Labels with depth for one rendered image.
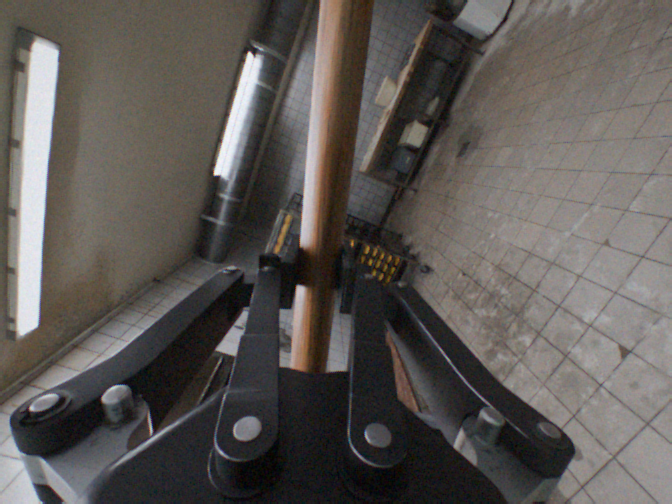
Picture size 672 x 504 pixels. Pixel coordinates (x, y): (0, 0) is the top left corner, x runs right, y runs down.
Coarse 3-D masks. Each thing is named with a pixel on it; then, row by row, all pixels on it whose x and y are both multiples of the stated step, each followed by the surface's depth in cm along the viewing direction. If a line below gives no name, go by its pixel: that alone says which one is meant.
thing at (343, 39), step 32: (352, 0) 13; (320, 32) 14; (352, 32) 14; (320, 64) 15; (352, 64) 14; (320, 96) 15; (352, 96) 15; (320, 128) 15; (352, 128) 16; (320, 160) 16; (352, 160) 17; (320, 192) 16; (320, 224) 17; (320, 256) 17; (320, 288) 18; (320, 320) 19; (320, 352) 20
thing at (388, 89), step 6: (384, 84) 397; (390, 84) 400; (396, 84) 406; (384, 90) 401; (390, 90) 402; (378, 96) 438; (384, 96) 406; (390, 96) 406; (378, 102) 418; (384, 102) 415; (390, 102) 414
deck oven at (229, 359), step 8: (216, 352) 198; (224, 360) 194; (232, 360) 197; (224, 368) 187; (216, 376) 187; (224, 376) 182; (216, 384) 173; (224, 384) 176; (208, 392) 174; (216, 392) 169
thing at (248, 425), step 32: (256, 288) 12; (256, 320) 10; (256, 352) 8; (256, 384) 6; (224, 416) 5; (256, 416) 5; (224, 448) 5; (256, 448) 5; (224, 480) 5; (256, 480) 5
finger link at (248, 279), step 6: (282, 258) 18; (246, 276) 15; (252, 276) 15; (246, 282) 14; (252, 282) 14; (240, 288) 14; (246, 288) 14; (252, 288) 14; (234, 294) 14; (240, 294) 14; (246, 294) 14; (228, 300) 14; (234, 300) 14; (240, 300) 14; (246, 300) 14; (228, 306) 14; (234, 306) 14; (240, 306) 14; (246, 306) 14
